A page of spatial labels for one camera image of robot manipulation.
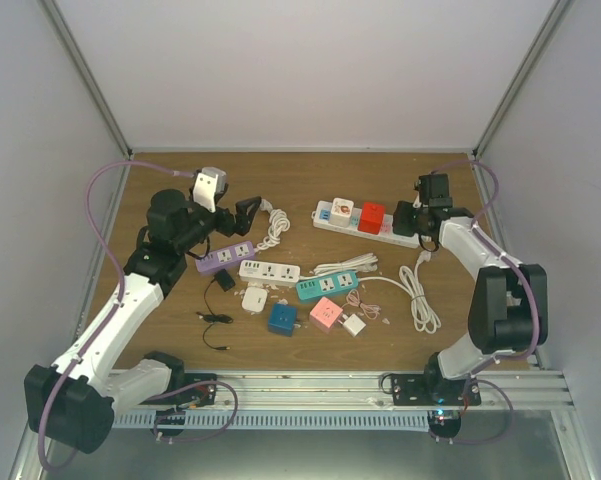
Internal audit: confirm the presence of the long white power strip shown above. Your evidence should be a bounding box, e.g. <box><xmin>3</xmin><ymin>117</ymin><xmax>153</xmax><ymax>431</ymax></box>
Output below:
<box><xmin>311</xmin><ymin>200</ymin><xmax>420</xmax><ymax>249</ymax></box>

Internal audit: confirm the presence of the red cube adapter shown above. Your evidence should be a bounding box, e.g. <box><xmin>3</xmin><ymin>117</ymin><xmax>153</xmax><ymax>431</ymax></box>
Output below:
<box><xmin>358</xmin><ymin>202</ymin><xmax>385</xmax><ymax>235</ymax></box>

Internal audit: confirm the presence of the white cartoon cube adapter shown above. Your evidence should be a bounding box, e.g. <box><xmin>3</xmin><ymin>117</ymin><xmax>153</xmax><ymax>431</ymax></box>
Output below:
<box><xmin>328</xmin><ymin>197</ymin><xmax>354</xmax><ymax>228</ymax></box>

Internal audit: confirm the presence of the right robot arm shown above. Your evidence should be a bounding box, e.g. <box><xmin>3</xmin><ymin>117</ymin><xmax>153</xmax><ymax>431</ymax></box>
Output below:
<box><xmin>392</xmin><ymin>201</ymin><xmax>548</xmax><ymax>405</ymax></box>

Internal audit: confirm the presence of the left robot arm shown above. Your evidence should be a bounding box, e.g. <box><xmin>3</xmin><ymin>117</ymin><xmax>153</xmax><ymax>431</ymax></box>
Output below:
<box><xmin>24</xmin><ymin>189</ymin><xmax>262</xmax><ymax>454</ymax></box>

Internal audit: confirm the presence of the small white plug adapter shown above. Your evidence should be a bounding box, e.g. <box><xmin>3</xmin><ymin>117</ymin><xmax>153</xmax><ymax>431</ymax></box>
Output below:
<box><xmin>340</xmin><ymin>314</ymin><xmax>366</xmax><ymax>337</ymax></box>

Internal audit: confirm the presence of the purple power strip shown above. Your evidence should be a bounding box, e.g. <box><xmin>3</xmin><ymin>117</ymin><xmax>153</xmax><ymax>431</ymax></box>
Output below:
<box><xmin>195</xmin><ymin>241</ymin><xmax>255</xmax><ymax>275</ymax></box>

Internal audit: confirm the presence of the white power strip centre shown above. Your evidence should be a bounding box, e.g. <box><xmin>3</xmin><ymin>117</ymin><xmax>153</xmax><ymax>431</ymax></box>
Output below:
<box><xmin>238</xmin><ymin>259</ymin><xmax>301</xmax><ymax>287</ymax></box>

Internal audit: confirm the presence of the white square charger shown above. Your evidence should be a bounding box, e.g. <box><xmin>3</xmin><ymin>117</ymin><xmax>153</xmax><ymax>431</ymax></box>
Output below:
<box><xmin>241</xmin><ymin>286</ymin><xmax>268</xmax><ymax>314</ymax></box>

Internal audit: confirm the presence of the teal power strip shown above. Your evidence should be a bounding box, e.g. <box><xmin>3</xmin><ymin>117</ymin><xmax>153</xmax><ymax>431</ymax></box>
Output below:
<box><xmin>295</xmin><ymin>270</ymin><xmax>359</xmax><ymax>302</ymax></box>

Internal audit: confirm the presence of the blue cube adapter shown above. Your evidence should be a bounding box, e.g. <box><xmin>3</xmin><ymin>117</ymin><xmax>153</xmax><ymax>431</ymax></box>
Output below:
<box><xmin>267</xmin><ymin>303</ymin><xmax>297</xmax><ymax>337</ymax></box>

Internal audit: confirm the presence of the pink cube adapter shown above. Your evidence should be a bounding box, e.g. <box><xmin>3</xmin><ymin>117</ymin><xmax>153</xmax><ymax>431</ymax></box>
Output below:
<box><xmin>309</xmin><ymin>297</ymin><xmax>343</xmax><ymax>333</ymax></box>

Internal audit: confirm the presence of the coiled white cable left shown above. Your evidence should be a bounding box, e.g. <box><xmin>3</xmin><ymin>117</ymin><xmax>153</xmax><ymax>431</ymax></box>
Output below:
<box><xmin>254</xmin><ymin>198</ymin><xmax>291</xmax><ymax>251</ymax></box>

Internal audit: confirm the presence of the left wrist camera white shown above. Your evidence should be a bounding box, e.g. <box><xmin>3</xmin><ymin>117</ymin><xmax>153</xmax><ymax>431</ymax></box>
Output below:
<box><xmin>191</xmin><ymin>167</ymin><xmax>227</xmax><ymax>213</ymax></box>

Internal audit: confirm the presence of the black power adapter with cable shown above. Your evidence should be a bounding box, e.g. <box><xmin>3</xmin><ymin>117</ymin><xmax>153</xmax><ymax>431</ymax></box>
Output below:
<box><xmin>197</xmin><ymin>269</ymin><xmax>236</xmax><ymax>351</ymax></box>

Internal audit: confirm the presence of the white cable bundle centre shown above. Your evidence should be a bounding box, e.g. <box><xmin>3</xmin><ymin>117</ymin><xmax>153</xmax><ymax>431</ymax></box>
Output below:
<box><xmin>311</xmin><ymin>252</ymin><xmax>380</xmax><ymax>275</ymax></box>

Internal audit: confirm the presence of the pink thin cable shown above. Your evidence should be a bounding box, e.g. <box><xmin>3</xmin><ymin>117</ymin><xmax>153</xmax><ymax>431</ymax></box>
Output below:
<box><xmin>345</xmin><ymin>288</ymin><xmax>380</xmax><ymax>320</ymax></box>

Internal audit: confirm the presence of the white cable right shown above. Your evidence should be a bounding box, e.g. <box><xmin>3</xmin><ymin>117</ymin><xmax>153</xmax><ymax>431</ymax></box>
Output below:
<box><xmin>359</xmin><ymin>249</ymin><xmax>443</xmax><ymax>335</ymax></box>

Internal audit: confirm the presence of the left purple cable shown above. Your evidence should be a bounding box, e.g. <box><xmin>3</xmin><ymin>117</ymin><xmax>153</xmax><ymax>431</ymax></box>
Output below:
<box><xmin>37</xmin><ymin>161</ymin><xmax>196</xmax><ymax>472</ymax></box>

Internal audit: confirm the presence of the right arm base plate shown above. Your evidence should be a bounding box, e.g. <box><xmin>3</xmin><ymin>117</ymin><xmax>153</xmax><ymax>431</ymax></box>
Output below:
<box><xmin>389</xmin><ymin>373</ymin><xmax>482</xmax><ymax>407</ymax></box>

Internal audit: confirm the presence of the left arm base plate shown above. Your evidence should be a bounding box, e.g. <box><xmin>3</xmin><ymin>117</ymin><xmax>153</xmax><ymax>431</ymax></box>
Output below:
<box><xmin>144</xmin><ymin>372</ymin><xmax>217</xmax><ymax>408</ymax></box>

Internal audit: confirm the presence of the slotted cable duct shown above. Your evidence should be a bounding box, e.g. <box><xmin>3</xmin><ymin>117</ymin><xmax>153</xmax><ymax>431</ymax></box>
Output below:
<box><xmin>112</xmin><ymin>409</ymin><xmax>431</xmax><ymax>431</ymax></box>

